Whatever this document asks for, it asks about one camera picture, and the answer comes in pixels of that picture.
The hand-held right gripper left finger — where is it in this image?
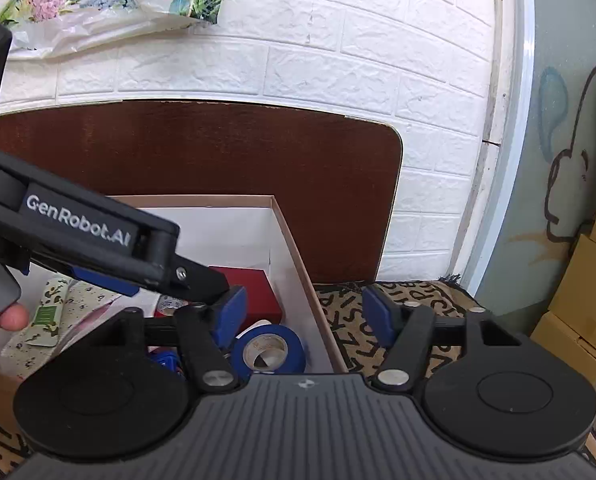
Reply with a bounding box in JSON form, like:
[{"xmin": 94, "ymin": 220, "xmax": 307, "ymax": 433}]
[{"xmin": 58, "ymin": 284, "xmax": 249, "ymax": 394}]

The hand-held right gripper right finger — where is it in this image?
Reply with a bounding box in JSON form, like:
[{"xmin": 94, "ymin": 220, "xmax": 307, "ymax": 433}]
[{"xmin": 362, "ymin": 284, "xmax": 529, "ymax": 394}]

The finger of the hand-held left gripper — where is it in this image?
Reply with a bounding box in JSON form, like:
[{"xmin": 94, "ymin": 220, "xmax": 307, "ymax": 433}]
[
  {"xmin": 72, "ymin": 266, "xmax": 140, "ymax": 298},
  {"xmin": 170, "ymin": 259, "xmax": 232, "ymax": 307}
]

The white floral pouch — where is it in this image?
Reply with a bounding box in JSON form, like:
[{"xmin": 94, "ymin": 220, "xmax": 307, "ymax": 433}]
[{"xmin": 0, "ymin": 280, "xmax": 129, "ymax": 361}]

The blue tape roll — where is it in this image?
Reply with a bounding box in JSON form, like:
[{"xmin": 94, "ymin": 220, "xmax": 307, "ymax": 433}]
[{"xmin": 230, "ymin": 324, "xmax": 308, "ymax": 375}]

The green printed tube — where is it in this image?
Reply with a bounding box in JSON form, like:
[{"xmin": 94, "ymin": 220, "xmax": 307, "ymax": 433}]
[{"xmin": 25, "ymin": 276, "xmax": 71, "ymax": 348}]

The brown cardboard box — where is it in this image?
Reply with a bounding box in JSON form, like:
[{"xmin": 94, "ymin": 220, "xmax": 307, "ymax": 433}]
[{"xmin": 0, "ymin": 194, "xmax": 350, "ymax": 436}]

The person's left hand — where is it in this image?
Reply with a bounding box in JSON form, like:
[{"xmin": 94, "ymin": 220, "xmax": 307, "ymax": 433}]
[{"xmin": 0, "ymin": 305, "xmax": 30, "ymax": 386}]

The red box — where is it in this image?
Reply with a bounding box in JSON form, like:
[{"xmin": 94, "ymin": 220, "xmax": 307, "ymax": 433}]
[{"xmin": 205, "ymin": 266, "xmax": 284, "ymax": 325}]

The brown patterned blanket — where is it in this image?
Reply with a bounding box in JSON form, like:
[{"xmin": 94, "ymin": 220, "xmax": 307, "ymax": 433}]
[{"xmin": 0, "ymin": 279, "xmax": 484, "ymax": 480}]

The small round tin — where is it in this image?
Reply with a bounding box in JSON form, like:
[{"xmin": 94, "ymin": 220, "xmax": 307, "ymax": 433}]
[{"xmin": 155, "ymin": 295, "xmax": 191, "ymax": 318}]

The brown wooden board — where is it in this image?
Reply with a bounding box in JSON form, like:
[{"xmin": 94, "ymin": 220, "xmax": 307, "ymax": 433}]
[{"xmin": 0, "ymin": 99, "xmax": 404, "ymax": 285}]

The floral plastic bag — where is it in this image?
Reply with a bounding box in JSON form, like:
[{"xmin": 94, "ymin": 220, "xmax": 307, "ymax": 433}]
[{"xmin": 0, "ymin": 0, "xmax": 234, "ymax": 61}]

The white door frame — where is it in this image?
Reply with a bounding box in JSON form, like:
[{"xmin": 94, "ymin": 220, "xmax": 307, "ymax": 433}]
[{"xmin": 453, "ymin": 0, "xmax": 536, "ymax": 291}]

